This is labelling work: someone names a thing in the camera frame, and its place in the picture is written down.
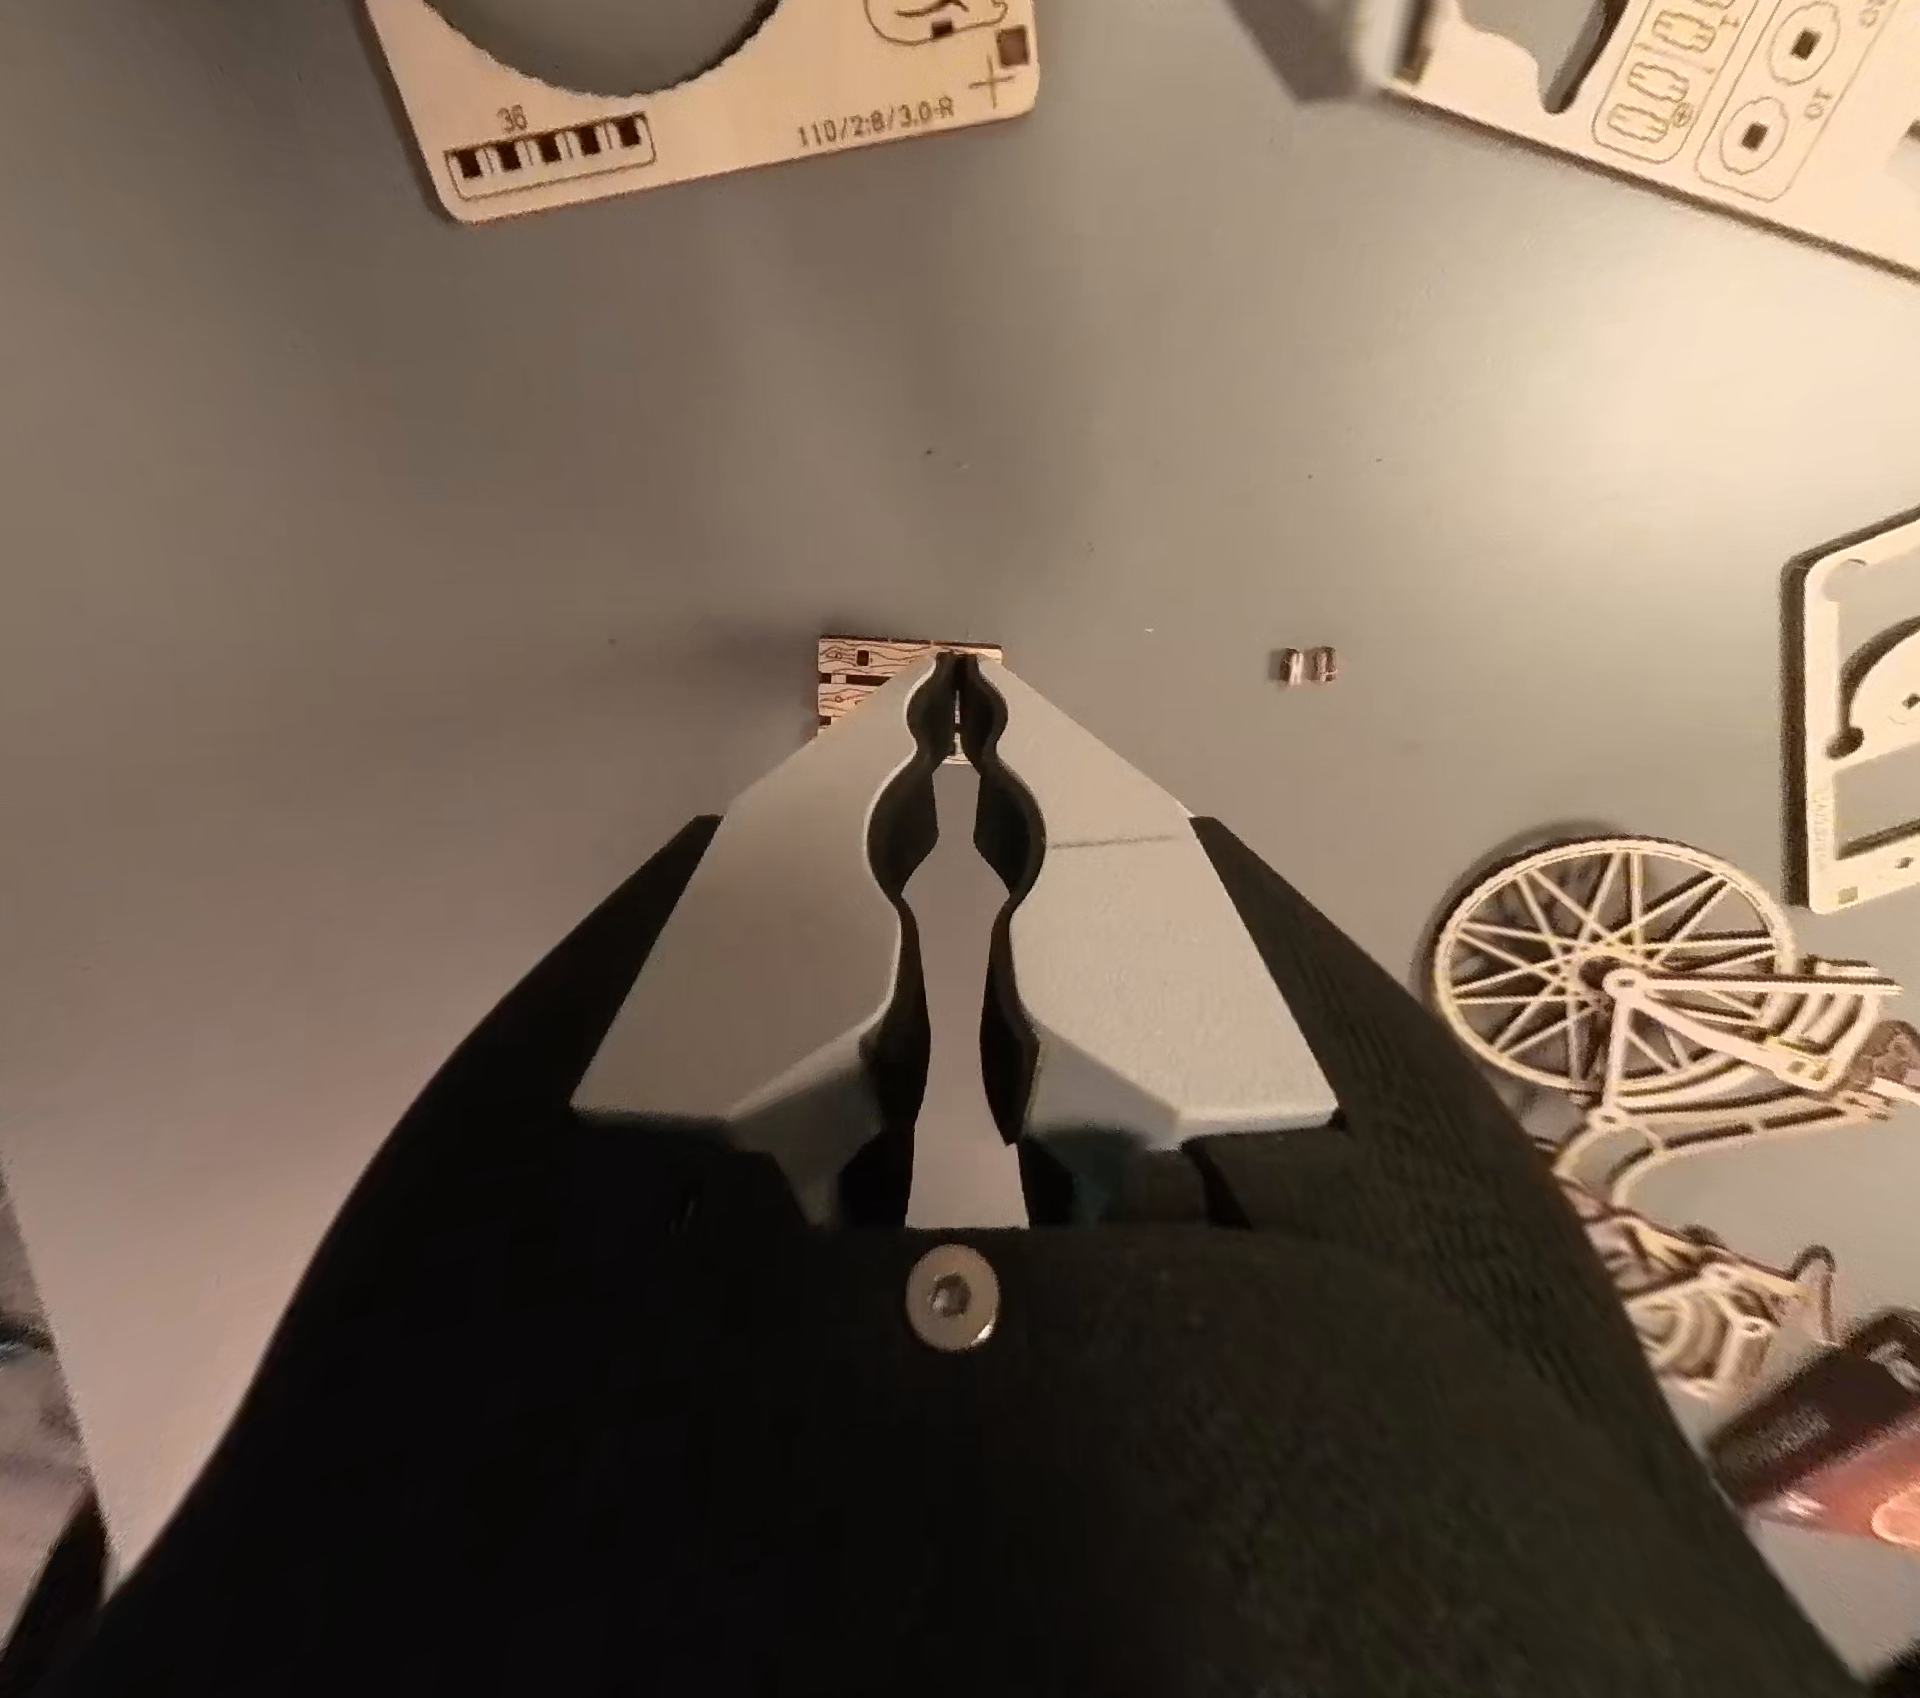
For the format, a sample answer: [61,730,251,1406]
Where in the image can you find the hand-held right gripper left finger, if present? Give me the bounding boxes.
[571,652,961,1231]

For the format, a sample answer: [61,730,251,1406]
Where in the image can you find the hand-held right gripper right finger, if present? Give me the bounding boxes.
[958,652,1340,1152]

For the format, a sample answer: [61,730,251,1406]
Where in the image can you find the small slatted wooden part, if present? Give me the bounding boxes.
[818,634,1003,767]

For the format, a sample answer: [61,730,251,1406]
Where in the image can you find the wooden bicycle model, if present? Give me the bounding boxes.
[1424,834,1920,1406]

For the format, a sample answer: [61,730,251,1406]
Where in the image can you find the wooden sheet with oval hole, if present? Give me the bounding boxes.
[276,0,1044,225]

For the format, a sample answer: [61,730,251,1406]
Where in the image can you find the wooden sheet with arch cutout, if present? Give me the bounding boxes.
[1782,507,1920,916]

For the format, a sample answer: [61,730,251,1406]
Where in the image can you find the red cardboard box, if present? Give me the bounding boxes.
[1712,1306,1920,1541]

